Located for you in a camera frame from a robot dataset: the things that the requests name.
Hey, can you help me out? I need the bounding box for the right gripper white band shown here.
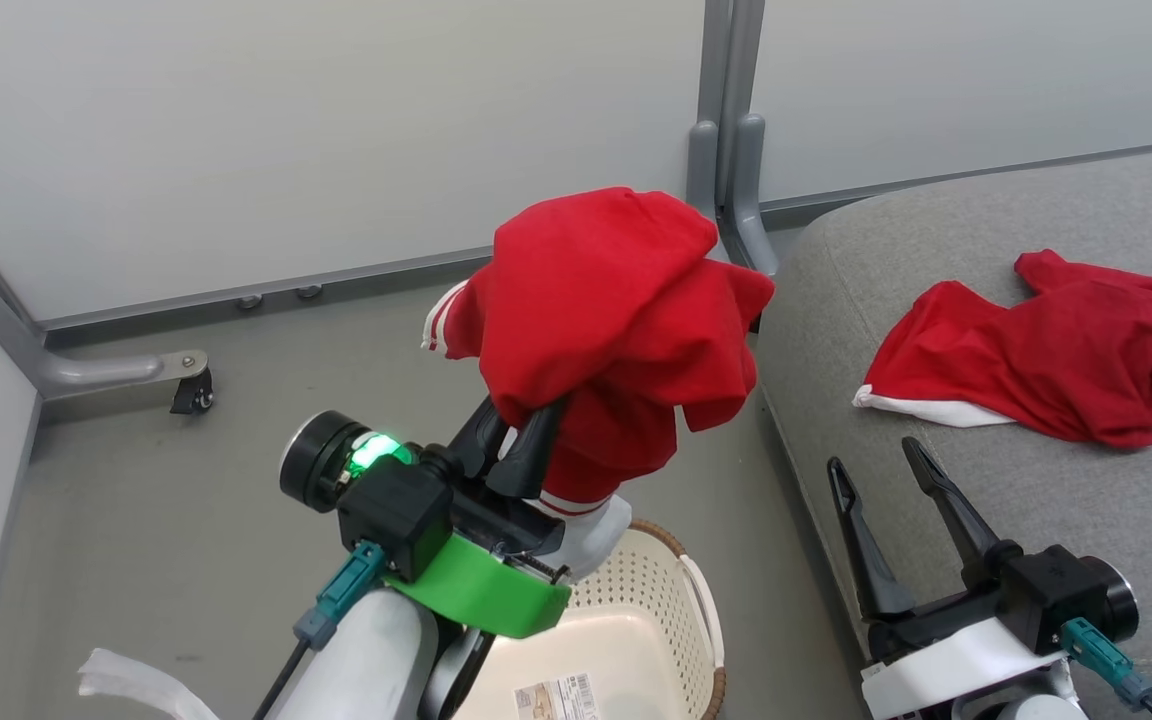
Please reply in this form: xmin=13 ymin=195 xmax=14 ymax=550
xmin=827 ymin=437 xmax=1078 ymax=720

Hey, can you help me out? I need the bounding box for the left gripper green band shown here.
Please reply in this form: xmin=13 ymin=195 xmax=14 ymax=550
xmin=279 ymin=395 xmax=573 ymax=641

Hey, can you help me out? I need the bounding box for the red garment with striped cuffs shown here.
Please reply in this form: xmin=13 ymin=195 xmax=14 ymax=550
xmin=421 ymin=186 xmax=776 ymax=582

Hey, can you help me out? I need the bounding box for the red garment with white hem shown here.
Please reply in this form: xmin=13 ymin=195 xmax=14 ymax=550
xmin=852 ymin=249 xmax=1152 ymax=450

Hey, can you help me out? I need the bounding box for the cream perforated laundry basket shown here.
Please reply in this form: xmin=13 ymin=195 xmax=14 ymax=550
xmin=451 ymin=518 xmax=727 ymax=720

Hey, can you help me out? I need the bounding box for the printed label inside basket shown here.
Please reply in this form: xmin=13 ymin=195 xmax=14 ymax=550
xmin=513 ymin=672 xmax=600 ymax=720

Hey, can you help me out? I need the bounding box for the grey fabric sofa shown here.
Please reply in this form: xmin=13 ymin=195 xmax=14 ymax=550
xmin=756 ymin=145 xmax=1152 ymax=720

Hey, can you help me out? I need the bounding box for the black caster wheel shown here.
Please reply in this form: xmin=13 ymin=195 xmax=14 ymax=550
xmin=170 ymin=368 xmax=216 ymax=417

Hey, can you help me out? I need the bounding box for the grey metal partition foot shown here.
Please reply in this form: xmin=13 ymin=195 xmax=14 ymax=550
xmin=685 ymin=0 xmax=727 ymax=226
xmin=0 ymin=198 xmax=210 ymax=402
xmin=719 ymin=0 xmax=783 ymax=279

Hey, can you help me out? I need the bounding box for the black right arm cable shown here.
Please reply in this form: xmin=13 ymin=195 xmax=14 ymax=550
xmin=1060 ymin=617 xmax=1152 ymax=720

